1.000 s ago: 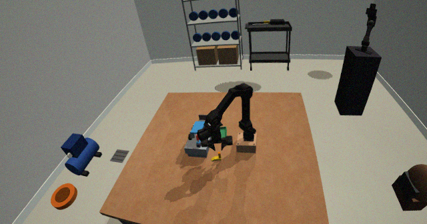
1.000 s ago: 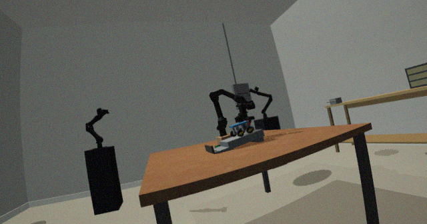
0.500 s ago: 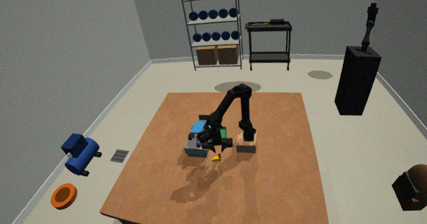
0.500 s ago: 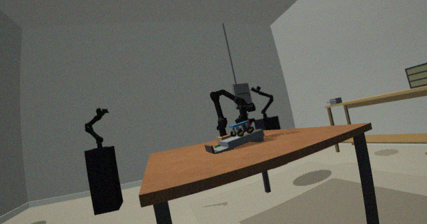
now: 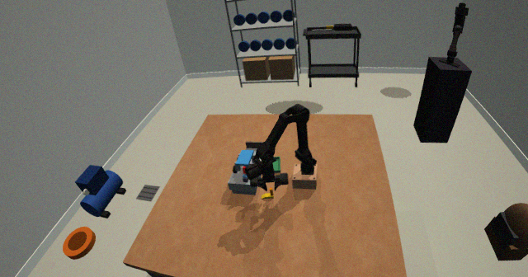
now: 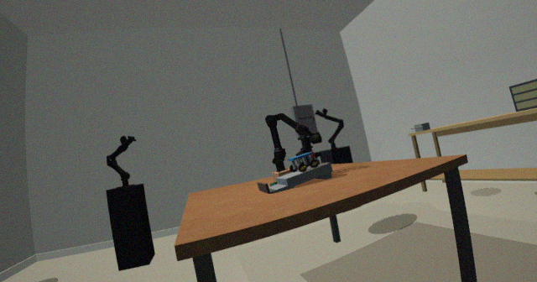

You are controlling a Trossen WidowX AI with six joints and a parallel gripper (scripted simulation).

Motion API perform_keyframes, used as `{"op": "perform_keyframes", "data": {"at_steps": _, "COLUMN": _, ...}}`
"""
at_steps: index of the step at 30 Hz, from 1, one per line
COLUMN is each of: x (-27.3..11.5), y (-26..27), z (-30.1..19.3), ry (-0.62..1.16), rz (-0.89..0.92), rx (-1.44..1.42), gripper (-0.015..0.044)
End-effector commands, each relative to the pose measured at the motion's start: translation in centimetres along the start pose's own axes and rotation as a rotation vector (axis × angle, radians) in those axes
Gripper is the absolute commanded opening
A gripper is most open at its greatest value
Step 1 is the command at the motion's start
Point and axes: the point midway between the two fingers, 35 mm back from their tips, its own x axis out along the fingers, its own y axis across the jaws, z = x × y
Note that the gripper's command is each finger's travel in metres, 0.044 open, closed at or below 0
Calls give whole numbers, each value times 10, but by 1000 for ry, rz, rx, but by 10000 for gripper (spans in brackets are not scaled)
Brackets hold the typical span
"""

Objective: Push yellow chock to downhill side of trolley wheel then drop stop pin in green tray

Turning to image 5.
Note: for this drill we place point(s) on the green tray floor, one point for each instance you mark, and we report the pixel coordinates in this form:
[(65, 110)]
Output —
[(276, 165)]

